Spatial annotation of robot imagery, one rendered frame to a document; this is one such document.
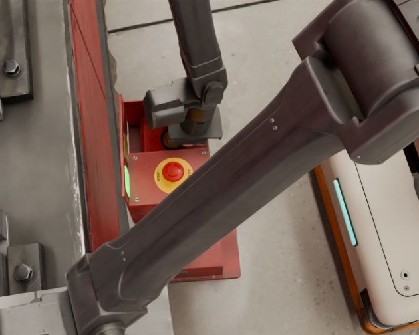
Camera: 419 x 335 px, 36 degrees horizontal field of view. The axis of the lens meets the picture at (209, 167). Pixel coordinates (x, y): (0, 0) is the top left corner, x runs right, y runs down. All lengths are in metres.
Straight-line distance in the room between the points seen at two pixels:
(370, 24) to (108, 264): 0.33
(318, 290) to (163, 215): 1.42
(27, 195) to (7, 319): 0.46
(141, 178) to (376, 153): 0.79
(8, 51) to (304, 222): 1.11
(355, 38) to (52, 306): 0.42
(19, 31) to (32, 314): 0.66
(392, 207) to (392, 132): 1.32
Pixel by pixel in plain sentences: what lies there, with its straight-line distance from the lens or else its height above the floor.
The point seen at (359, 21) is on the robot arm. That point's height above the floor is 1.53.
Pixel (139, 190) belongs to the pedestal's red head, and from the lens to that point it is 1.20.
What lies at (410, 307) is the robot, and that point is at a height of 0.28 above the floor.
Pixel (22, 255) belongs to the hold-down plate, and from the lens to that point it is 1.07.
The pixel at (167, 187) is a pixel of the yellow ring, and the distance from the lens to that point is 1.19.
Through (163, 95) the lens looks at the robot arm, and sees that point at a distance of 1.09.
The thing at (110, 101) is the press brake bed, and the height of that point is 0.05.
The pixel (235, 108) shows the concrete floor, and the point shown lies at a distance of 2.12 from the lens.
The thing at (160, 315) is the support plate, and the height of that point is 1.00.
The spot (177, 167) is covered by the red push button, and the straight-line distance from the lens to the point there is 1.18.
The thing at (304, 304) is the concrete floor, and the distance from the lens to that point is 1.95.
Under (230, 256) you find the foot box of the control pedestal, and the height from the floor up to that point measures 0.01.
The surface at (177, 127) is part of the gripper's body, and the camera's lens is 1.21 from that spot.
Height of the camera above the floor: 1.91
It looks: 70 degrees down
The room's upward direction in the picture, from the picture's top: 2 degrees counter-clockwise
